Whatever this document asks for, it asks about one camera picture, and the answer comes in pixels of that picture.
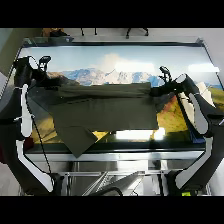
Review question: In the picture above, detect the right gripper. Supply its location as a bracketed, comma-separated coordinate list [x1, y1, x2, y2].
[149, 81, 176, 98]

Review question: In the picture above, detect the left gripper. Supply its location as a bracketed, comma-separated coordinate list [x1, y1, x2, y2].
[33, 71, 62, 91]

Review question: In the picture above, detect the dark green shirt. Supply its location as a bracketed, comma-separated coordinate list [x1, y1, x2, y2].
[49, 81, 160, 159]

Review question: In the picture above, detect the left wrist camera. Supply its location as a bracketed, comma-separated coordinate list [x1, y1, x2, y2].
[37, 55, 53, 74]

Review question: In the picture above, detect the black cable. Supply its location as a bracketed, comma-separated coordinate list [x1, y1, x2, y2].
[25, 94, 54, 176]

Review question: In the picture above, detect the silver frame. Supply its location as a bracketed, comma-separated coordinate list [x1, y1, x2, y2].
[19, 149, 214, 197]

